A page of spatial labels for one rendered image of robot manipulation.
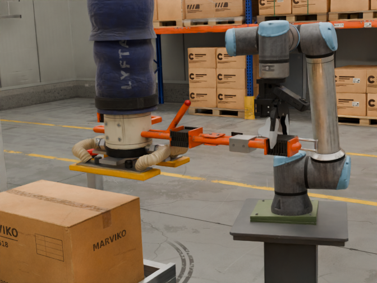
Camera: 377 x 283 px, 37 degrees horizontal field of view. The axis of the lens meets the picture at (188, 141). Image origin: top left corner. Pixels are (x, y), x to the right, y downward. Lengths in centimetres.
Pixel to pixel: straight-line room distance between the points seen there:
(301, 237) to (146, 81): 97
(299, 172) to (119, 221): 83
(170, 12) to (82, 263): 875
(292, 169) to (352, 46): 800
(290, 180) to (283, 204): 12
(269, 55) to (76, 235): 97
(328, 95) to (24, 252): 138
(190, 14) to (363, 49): 310
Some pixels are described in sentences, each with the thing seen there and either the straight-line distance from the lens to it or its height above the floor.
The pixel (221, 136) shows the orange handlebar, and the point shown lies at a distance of 187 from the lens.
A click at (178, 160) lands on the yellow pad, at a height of 116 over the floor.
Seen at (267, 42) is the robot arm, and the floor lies 158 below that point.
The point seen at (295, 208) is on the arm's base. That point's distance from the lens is 260.
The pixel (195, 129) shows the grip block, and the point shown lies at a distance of 189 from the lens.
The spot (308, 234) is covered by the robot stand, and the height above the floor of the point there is 75.
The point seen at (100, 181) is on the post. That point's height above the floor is 88.
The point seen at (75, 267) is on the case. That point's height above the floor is 79.
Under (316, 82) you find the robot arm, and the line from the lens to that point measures 241.
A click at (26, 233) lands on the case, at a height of 88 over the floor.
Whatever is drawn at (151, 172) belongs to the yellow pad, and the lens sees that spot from 192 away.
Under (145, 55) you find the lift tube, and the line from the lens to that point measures 196.
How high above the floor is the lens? 164
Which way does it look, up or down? 12 degrees down
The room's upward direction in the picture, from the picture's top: 2 degrees counter-clockwise
